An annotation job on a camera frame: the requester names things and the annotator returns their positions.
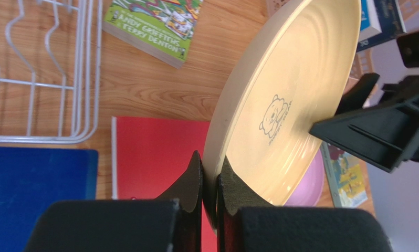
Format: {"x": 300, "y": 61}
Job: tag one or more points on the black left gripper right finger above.
{"x": 246, "y": 222}

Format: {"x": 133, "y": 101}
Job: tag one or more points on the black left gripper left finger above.
{"x": 170, "y": 222}

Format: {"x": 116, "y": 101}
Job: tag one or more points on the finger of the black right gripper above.
{"x": 367, "y": 134}
{"x": 355, "y": 98}

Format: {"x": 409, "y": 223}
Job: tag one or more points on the pink plate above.
{"x": 309, "y": 190}

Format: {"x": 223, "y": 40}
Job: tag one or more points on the orange plate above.
{"x": 292, "y": 74}

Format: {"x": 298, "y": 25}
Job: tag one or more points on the penguin classics garden book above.
{"x": 344, "y": 176}

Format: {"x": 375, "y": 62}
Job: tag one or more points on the red folder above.
{"x": 150, "y": 154}

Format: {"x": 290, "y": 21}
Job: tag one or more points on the light blue standing book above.
{"x": 370, "y": 24}

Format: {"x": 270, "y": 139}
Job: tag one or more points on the dark blue leaning book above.
{"x": 391, "y": 21}

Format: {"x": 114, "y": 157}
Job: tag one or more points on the blue folder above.
{"x": 31, "y": 179}

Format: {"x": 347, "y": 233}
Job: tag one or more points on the green treehouse book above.
{"x": 162, "y": 29}

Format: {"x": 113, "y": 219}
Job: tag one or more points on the white wire dish rack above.
{"x": 50, "y": 58}

